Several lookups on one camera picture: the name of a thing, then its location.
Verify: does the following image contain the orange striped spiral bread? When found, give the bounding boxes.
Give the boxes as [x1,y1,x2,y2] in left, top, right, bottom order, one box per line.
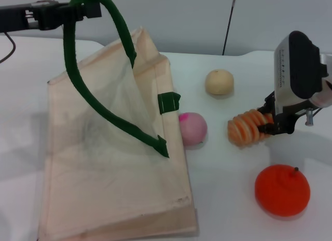
[227,108,273,148]

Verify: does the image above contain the silver right wrist housing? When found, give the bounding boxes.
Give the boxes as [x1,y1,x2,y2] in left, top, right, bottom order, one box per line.
[273,30,328,115]

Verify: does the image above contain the thin black vertical rod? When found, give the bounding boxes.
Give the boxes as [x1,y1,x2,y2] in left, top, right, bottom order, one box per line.
[222,0,238,56]

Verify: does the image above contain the pink peach toy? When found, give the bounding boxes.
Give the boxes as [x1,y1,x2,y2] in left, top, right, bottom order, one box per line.
[178,112,208,147]

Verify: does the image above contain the beige round bun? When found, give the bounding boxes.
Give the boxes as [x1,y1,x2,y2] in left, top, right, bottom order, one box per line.
[205,69,234,96]

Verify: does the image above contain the cream canvas handbag green handles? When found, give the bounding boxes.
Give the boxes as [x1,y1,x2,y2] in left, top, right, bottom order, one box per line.
[37,0,200,241]

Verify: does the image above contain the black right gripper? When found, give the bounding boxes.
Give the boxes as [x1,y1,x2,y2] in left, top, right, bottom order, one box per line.
[256,92,299,136]

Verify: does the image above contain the orange persimmon toy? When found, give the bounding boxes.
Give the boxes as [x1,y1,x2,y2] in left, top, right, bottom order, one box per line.
[254,163,311,218]

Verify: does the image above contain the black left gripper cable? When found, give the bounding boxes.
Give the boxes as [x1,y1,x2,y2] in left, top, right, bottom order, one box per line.
[0,31,16,64]

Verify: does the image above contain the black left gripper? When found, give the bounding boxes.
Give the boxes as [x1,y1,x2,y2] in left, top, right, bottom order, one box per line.
[0,1,102,33]

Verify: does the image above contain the silver right gripper cable connector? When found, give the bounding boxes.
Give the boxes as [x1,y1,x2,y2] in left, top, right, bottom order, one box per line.
[305,108,315,127]

